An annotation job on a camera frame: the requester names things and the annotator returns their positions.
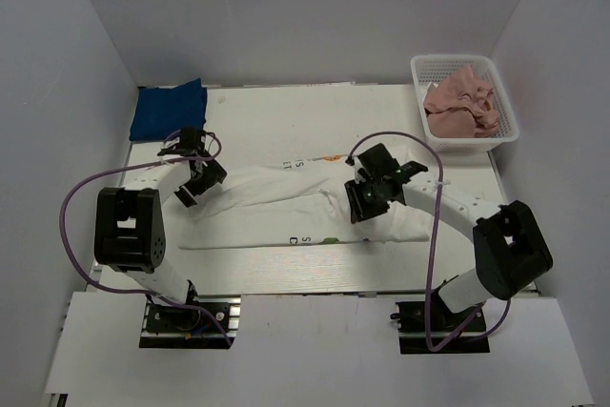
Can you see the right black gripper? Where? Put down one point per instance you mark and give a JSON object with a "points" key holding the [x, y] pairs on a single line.
{"points": [[359, 211]]}

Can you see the folded blue t-shirt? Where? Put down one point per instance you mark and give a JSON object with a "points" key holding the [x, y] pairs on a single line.
{"points": [[162, 111]]}

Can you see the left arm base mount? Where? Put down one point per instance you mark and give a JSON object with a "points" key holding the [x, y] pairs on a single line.
{"points": [[165, 327]]}

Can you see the white printed t-shirt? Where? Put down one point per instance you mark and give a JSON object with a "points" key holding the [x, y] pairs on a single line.
{"points": [[294, 202]]}

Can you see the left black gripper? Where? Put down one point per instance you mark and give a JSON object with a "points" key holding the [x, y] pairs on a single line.
{"points": [[213, 173]]}

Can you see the pink t-shirt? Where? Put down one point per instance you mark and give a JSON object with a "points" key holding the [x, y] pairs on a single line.
{"points": [[462, 106]]}

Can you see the white plastic mesh basket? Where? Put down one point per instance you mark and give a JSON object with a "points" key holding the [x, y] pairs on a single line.
{"points": [[431, 69]]}

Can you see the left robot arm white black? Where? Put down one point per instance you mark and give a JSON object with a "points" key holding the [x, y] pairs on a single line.
{"points": [[129, 228]]}

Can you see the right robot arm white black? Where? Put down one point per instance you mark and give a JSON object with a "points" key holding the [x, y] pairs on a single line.
{"points": [[510, 250]]}

